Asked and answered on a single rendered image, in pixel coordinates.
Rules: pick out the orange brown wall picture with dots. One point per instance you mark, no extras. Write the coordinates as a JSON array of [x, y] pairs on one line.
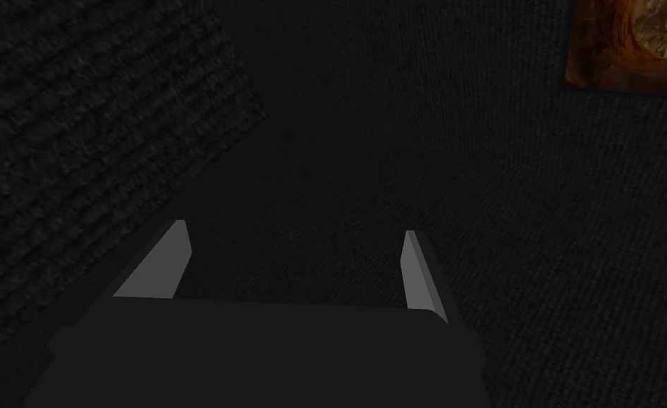
[[628, 45]]

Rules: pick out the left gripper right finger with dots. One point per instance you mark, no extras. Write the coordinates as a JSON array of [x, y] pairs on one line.
[[421, 277]]

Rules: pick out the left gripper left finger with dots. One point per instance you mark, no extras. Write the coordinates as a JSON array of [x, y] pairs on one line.
[[157, 266]]

